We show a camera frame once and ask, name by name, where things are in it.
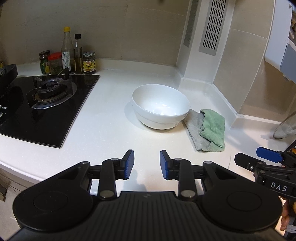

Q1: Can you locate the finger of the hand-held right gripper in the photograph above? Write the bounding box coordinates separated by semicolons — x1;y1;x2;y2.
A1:
234;152;266;173
256;147;286;163

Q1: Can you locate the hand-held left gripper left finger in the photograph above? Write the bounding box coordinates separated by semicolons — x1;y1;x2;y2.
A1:
57;149;135;201

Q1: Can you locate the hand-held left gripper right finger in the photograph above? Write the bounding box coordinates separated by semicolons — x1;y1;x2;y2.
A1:
159;150;240;201

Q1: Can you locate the green and grey cloth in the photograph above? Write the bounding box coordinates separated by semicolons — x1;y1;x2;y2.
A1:
183;109;226;153

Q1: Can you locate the white ceramic bowl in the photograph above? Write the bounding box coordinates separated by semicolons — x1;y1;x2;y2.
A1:
132;84;191;130

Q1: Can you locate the person's right hand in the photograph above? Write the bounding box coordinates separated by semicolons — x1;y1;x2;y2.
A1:
280;200;292;232

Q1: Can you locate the clear glass lid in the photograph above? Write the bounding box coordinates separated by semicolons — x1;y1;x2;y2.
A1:
273;109;296;139

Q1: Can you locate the black glass gas hob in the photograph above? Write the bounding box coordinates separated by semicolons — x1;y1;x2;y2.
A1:
0;75;100;149

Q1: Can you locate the checkered lid jar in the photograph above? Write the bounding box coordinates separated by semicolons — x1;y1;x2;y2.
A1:
83;52;97;75

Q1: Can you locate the gas burner with pan support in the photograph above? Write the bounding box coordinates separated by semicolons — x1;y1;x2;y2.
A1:
26;67;77;109

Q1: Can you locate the grey perforated vent grille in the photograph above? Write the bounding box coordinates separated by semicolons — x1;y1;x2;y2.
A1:
199;0;228;55

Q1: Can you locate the dark oil bottle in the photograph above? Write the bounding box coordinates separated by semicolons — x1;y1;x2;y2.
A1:
73;34;84;75

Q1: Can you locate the red lid jar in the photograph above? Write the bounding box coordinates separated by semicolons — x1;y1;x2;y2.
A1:
48;52;63;76

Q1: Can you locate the yellow cap sauce bottle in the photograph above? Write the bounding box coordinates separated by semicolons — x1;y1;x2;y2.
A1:
61;27;75;74

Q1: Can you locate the dark lid green jar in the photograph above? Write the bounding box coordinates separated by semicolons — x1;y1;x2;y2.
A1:
39;50;51;75

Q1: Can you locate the narrow grey vent panel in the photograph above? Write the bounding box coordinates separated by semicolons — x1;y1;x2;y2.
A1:
183;0;199;48

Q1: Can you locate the black object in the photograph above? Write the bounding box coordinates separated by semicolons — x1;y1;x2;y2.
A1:
0;64;18;95

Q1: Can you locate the white grey wall organizer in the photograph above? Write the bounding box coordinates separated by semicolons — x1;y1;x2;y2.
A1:
264;0;296;82

